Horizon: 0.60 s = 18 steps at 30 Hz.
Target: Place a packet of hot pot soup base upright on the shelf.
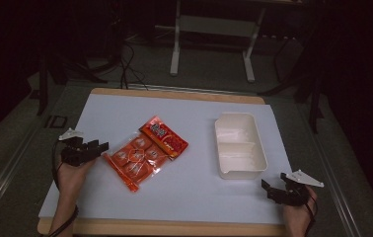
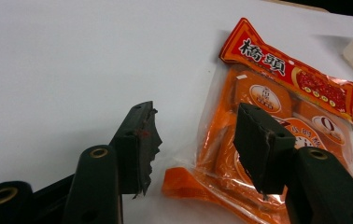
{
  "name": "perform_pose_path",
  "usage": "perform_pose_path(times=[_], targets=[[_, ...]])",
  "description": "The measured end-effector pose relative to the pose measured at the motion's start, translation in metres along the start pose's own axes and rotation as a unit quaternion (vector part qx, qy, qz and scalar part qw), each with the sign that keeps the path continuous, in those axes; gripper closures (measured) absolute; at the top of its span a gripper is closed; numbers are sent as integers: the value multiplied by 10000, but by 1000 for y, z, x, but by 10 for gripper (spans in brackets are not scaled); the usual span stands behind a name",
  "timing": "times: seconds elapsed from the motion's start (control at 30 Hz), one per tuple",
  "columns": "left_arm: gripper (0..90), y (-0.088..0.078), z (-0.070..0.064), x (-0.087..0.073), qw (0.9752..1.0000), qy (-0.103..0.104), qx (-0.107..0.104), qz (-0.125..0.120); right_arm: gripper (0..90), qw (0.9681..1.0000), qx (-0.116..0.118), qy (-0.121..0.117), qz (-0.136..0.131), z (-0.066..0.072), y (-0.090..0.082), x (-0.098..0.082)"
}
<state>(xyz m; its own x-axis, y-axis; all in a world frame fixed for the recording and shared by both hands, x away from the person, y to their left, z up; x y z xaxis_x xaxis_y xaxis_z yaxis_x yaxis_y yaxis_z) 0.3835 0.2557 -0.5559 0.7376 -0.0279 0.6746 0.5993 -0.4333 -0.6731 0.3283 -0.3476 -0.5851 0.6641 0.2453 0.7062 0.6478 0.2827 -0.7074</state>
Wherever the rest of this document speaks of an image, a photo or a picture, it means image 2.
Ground orange seasoning packet bag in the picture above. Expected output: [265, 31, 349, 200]
[161, 17, 353, 224]

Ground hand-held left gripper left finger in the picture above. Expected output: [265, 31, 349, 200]
[62, 100, 163, 224]

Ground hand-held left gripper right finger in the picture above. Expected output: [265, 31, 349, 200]
[233, 103, 353, 224]

